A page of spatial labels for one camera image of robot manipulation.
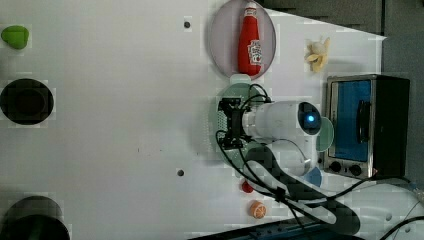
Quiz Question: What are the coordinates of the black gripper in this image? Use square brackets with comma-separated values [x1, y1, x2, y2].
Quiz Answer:
[218, 98, 244, 149]

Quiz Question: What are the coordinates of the green oval strainer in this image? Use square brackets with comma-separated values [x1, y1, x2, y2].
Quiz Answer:
[210, 74, 270, 169]

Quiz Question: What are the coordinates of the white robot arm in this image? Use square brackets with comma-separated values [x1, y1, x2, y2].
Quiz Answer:
[215, 95, 360, 235]

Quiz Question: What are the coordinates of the small red strawberry toy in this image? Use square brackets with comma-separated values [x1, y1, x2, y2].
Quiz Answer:
[241, 181, 254, 193]

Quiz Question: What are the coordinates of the orange slice toy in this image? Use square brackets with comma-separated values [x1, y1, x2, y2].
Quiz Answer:
[249, 200, 267, 219]

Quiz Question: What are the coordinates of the blue bowl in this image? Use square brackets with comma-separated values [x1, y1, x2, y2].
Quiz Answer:
[303, 167, 322, 187]

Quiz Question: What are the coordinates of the red plush ketchup bottle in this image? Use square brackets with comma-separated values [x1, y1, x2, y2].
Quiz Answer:
[237, 2, 262, 76]

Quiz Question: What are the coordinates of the grey round plate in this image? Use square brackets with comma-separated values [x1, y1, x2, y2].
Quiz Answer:
[208, 0, 276, 80]

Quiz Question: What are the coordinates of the plush peeled banana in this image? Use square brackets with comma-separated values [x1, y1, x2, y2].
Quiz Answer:
[306, 37, 330, 73]

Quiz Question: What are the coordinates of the black toaster oven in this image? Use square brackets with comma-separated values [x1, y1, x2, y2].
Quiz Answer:
[323, 74, 410, 179]

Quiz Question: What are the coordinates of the black round container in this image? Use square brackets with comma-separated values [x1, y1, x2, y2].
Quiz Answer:
[1, 78, 54, 125]

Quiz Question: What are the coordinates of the black cylindrical cup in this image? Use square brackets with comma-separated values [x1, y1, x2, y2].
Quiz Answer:
[1, 196, 71, 240]

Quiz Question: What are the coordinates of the green plush pepper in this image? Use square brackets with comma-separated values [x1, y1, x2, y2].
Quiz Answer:
[1, 25, 29, 50]

